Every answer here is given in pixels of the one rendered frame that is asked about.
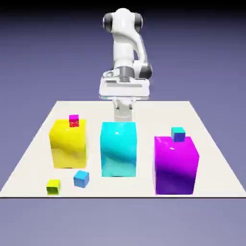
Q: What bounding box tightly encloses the large yellow box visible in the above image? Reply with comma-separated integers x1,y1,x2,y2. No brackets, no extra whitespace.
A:
49,118,87,169

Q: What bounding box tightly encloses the small magenta cube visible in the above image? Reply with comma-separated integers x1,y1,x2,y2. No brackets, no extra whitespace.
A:
68,114,80,128

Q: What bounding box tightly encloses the small teal cube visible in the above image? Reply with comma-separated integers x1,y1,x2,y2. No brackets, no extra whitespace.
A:
170,126,186,143

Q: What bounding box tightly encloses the small blue cube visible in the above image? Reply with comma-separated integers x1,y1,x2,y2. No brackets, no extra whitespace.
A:
73,170,90,188

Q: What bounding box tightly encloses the small yellow-green cube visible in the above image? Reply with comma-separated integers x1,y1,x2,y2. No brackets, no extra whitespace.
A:
46,179,61,195

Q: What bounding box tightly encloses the large magenta box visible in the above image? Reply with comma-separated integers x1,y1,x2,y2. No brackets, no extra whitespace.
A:
154,135,200,196

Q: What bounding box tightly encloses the large cyan box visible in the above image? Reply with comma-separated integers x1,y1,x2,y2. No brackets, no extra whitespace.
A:
99,121,137,178

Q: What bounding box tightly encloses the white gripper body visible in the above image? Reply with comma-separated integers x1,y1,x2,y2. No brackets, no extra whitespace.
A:
98,76,150,101

